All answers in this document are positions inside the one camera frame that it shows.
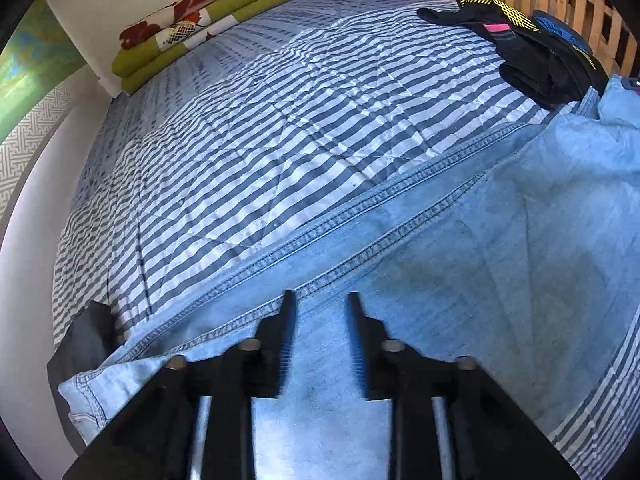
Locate blue white striped bedspread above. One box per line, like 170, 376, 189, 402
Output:
52, 0, 631, 461

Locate green yellow patterned rug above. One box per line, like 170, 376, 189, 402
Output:
0, 0, 88, 211

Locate green floral folded blanket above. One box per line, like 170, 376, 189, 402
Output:
111, 0, 297, 95

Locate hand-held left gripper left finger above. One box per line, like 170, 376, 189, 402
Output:
62, 289, 301, 480

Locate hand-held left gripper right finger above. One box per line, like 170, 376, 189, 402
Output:
347, 291, 581, 480

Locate black cycling shorts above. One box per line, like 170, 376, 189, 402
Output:
416, 0, 611, 108

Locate light blue denim pants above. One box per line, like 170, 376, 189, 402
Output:
57, 77, 640, 480

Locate black folded cloth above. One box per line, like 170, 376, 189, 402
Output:
46, 301, 126, 411

